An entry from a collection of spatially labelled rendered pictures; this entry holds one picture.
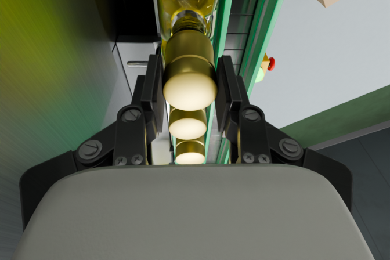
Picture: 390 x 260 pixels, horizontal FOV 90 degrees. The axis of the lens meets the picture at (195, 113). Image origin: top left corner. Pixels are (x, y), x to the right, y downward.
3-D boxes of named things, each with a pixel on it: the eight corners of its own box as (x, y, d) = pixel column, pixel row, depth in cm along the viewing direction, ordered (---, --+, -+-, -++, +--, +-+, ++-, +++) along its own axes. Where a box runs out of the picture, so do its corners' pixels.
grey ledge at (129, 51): (123, 20, 47) (113, 46, 40) (161, 21, 47) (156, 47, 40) (162, 175, 120) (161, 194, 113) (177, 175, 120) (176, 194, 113)
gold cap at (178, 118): (168, 82, 19) (165, 118, 16) (205, 80, 19) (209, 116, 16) (171, 106, 21) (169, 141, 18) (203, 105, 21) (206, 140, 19)
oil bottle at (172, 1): (166, -65, 28) (151, -9, 15) (205, -63, 29) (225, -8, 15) (169, -19, 33) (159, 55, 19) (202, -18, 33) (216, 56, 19)
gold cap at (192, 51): (163, 28, 13) (157, 69, 10) (215, 29, 13) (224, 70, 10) (166, 71, 16) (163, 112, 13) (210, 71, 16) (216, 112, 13)
